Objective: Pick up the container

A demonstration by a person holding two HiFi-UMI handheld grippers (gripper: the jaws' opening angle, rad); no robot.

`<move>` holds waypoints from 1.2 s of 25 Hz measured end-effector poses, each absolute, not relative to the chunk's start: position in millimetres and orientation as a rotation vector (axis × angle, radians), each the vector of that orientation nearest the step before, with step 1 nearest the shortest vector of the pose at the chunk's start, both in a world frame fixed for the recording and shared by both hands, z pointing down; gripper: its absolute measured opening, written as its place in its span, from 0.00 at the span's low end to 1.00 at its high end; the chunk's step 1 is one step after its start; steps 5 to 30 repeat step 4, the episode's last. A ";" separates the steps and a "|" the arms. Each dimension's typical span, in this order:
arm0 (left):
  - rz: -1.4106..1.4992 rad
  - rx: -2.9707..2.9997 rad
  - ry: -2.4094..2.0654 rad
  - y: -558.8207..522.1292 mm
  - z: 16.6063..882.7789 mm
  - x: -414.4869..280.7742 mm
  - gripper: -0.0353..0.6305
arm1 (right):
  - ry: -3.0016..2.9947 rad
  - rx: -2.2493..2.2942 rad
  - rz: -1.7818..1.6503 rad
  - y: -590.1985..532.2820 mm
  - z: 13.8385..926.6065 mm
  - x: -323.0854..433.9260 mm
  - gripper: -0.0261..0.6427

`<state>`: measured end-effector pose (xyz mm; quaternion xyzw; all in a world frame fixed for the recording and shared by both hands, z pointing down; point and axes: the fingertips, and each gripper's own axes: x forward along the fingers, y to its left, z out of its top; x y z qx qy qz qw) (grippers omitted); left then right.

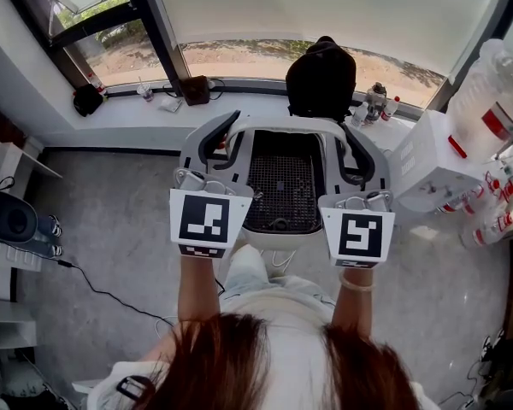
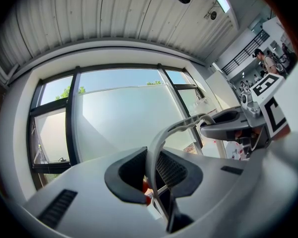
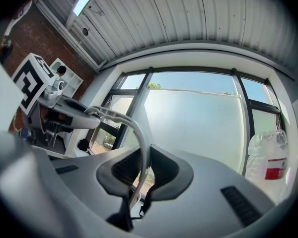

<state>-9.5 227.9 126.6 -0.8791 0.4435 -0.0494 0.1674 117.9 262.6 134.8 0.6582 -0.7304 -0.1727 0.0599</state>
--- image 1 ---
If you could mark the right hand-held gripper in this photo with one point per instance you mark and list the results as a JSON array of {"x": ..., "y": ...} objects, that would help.
[{"x": 359, "y": 237}]

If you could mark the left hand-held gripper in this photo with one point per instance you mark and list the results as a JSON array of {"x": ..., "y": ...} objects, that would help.
[{"x": 205, "y": 220}]

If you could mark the person's left forearm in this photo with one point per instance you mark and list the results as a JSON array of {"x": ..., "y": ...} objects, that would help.
[{"x": 198, "y": 288}]

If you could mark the person's right forearm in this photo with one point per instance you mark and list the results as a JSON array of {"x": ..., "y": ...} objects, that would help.
[{"x": 352, "y": 310}]

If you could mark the white water dispenser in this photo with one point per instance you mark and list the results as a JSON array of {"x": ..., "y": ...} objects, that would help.
[{"x": 427, "y": 160}]

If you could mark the clear plastic packet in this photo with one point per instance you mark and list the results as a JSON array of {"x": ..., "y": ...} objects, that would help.
[{"x": 169, "y": 104}]

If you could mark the brown pouch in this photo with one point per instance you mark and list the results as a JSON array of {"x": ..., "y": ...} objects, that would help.
[{"x": 195, "y": 90}]

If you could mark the red label water bottle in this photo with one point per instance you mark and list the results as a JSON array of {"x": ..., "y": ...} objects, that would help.
[{"x": 390, "y": 109}]

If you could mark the dark drinking bottle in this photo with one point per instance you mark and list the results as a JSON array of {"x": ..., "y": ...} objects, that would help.
[{"x": 376, "y": 101}]

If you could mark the plastic cup with straw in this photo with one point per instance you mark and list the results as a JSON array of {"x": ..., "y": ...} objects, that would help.
[{"x": 145, "y": 93}]

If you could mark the black backpack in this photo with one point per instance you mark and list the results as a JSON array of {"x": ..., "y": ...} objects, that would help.
[{"x": 320, "y": 79}]

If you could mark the person's light trousers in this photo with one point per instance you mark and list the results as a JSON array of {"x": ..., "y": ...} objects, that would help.
[{"x": 248, "y": 271}]

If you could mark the small black bag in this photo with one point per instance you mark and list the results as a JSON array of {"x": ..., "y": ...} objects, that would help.
[{"x": 89, "y": 100}]

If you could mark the red-capped white bottle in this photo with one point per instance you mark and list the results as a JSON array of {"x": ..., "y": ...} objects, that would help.
[{"x": 97, "y": 84}]

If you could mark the pack of red label bottles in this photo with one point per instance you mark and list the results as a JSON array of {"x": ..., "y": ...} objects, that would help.
[{"x": 491, "y": 229}]

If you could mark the large clear water jug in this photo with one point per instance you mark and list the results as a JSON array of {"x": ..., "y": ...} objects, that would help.
[{"x": 483, "y": 96}]

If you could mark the white roller blind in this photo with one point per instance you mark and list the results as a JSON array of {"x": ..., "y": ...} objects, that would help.
[{"x": 325, "y": 7}]

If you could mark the white shelf unit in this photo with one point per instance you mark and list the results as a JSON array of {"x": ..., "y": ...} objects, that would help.
[{"x": 17, "y": 160}]

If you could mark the grey black round device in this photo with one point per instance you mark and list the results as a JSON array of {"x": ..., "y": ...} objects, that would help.
[{"x": 10, "y": 218}]

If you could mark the white slotted rack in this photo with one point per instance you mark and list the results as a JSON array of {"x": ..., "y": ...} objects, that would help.
[{"x": 13, "y": 256}]

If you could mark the white low cabinet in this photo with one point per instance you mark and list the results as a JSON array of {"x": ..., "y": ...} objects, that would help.
[{"x": 8, "y": 314}]

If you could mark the black window frame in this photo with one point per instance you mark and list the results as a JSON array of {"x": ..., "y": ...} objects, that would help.
[{"x": 154, "y": 24}]

